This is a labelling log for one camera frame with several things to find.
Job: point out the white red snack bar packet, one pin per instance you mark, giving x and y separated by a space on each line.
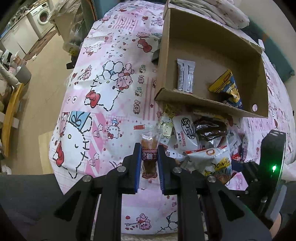
185 75

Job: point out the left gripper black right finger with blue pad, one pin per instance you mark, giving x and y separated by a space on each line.
206 208

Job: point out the yellow wooden chair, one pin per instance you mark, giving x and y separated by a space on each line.
8 120

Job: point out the dark vacuum-packed meat packet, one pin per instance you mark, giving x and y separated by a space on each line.
209 129

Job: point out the pink cartoon print bedsheet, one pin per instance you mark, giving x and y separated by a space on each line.
112 89

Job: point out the yellow blue snack bag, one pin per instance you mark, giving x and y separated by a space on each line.
225 86

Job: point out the person's right hand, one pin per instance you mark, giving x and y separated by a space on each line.
276 226

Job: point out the grey trash bin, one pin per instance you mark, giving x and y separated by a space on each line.
23 74

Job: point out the brown floor mat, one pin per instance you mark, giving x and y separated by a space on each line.
39 45

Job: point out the crumpled floral blanket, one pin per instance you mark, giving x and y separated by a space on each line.
222 11

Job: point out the white round-logo snack packet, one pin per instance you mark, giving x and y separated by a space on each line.
185 132

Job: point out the small clear brown snack packet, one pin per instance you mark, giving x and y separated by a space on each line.
149 140

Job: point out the open brown cardboard box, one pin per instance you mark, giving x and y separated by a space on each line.
214 48

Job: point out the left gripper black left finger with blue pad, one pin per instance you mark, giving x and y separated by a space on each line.
91 209

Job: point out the white front-load washing machine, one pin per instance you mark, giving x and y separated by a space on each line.
39 19

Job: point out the cartoon character snack packet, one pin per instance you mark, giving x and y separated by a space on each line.
166 126

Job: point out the yellow white chip bag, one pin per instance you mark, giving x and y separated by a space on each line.
212 161

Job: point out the white kitchen cabinets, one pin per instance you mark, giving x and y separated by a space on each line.
20 38

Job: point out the teal headboard cushion right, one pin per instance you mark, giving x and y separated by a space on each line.
275 55

